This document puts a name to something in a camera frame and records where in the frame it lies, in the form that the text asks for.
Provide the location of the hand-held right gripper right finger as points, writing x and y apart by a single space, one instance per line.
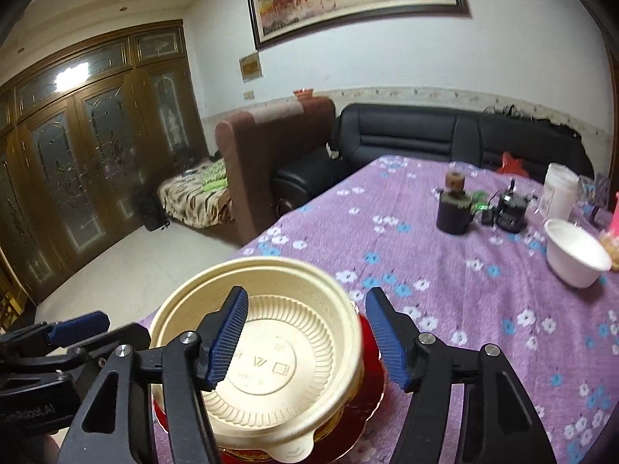
387 338

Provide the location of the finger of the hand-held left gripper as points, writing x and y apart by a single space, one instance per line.
96 353
80 326

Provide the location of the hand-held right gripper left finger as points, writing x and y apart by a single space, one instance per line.
227 338

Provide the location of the red glass plate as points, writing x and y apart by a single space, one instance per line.
372 382

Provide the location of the beige bowl lid with tab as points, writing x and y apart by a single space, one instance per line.
290 299

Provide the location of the purple floral tablecloth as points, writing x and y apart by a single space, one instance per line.
435 270

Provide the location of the black bag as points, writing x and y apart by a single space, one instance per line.
152 210

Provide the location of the brown patterned blanket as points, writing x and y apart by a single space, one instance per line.
193 205

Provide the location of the dark jar with cork top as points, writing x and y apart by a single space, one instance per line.
453 212

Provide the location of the green cloth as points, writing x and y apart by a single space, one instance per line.
215 176

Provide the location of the green leaf-print packet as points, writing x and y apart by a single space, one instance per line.
479 203

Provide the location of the wooden glass-panel doors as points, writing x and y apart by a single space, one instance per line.
96 154

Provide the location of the brown armchair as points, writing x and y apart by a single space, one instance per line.
261 164

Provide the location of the large white paper bowl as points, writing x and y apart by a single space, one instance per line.
575 256

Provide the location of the black leather sofa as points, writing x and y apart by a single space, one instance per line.
411 130

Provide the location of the red bag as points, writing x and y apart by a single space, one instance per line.
511 164

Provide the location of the white plastic jar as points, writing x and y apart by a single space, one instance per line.
558 193

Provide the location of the bagged yellow food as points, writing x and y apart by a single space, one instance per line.
610 251

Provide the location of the orange dish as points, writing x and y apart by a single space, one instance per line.
303 93

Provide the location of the pink thermos with knit sleeve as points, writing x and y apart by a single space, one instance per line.
615 212

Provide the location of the small framed wall notice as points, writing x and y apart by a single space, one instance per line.
251 66

